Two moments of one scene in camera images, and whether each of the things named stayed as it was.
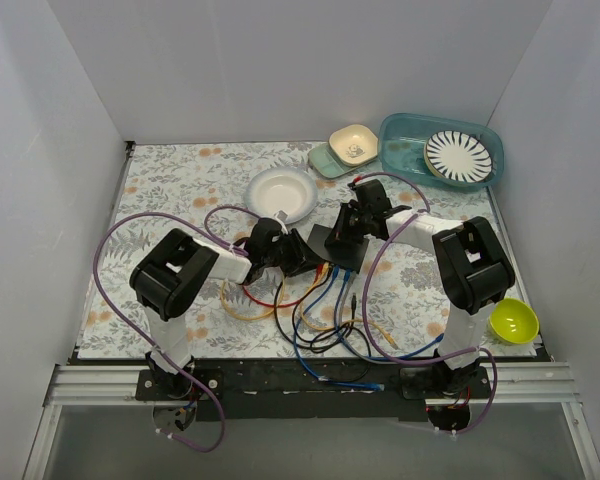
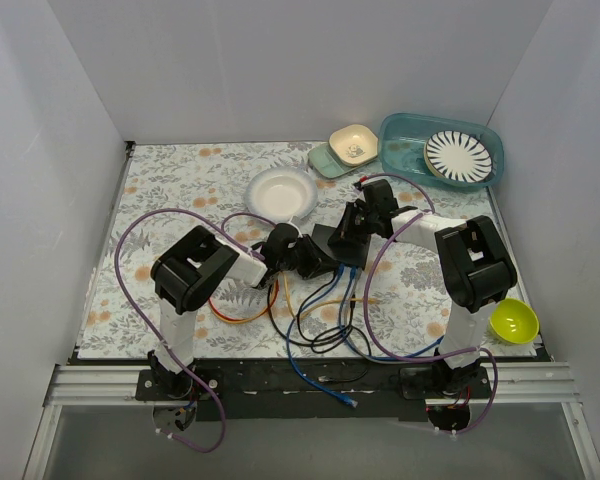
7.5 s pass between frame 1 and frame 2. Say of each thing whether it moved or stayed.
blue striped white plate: stayed
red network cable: moved
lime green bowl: stayed
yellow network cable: moved
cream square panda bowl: stayed
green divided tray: stayed
